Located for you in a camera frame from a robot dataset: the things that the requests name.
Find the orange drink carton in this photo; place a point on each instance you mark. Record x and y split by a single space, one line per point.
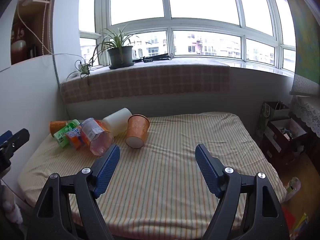
75 137

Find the white cup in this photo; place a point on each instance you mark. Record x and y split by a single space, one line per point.
117 121

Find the white charger plug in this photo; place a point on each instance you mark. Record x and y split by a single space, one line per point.
81 66

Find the striped bed sheet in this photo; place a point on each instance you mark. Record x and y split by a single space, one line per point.
162 180

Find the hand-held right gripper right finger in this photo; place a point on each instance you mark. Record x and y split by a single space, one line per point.
207 171

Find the black power strip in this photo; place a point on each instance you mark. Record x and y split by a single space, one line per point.
147 60

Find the cardboard box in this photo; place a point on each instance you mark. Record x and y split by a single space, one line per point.
277 140

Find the white plush toy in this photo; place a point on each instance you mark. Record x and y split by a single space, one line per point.
11 208

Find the red vase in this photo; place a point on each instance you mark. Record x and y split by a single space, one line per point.
18 47

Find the plaid windowsill cloth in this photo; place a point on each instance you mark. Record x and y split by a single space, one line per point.
150 82

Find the plastic bottle with green label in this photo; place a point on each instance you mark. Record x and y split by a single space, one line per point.
293 188

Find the white lace cloth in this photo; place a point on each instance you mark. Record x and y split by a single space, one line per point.
308 115

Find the potted spider plant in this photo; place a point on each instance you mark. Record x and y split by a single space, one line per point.
120 56

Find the wooden shelf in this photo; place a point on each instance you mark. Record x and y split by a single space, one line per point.
37 30

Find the clear plastic bottle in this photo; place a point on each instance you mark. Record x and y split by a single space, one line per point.
96 135

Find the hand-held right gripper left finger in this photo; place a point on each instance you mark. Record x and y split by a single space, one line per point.
108 171

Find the orange paper cup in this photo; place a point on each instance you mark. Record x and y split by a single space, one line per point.
137 130

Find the green drink carton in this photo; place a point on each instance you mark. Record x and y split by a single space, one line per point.
63 135

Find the orange patterned cup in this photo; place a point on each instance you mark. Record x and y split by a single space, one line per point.
57 126

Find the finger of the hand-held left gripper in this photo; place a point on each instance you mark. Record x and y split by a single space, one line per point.
15 140

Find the white window frame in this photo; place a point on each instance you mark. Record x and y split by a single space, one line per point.
168 22

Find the colourful paper stack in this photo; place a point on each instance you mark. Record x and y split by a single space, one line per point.
296 223

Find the green paper bag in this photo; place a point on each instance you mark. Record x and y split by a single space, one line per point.
266 115

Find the black rod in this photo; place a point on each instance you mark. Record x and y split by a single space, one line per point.
161 57

